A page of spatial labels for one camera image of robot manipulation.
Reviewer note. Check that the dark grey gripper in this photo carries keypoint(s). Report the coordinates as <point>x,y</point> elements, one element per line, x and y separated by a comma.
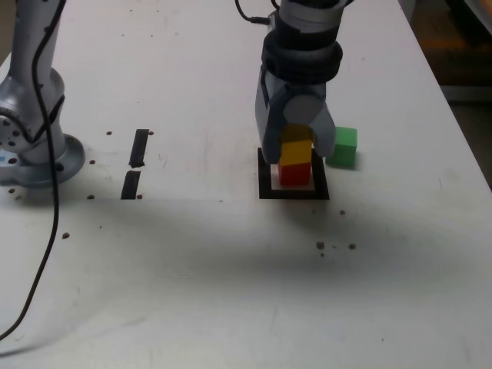
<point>303,87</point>

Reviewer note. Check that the yellow cube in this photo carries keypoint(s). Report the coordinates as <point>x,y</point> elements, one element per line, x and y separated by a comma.
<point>296,151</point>

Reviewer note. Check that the red cube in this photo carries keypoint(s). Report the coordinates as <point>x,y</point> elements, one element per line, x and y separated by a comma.
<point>294,175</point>

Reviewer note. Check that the green cube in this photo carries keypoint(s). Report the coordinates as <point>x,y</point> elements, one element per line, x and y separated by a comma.
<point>346,146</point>

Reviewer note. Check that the black tape square outline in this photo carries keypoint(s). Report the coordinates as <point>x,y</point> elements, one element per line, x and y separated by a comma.
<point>294,195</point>

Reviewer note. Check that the black tape strip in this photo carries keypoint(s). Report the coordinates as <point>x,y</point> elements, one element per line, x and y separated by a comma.
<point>138,148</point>

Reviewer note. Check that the small white wrist camera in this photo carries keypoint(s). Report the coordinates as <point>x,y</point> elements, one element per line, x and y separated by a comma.
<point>273,19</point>

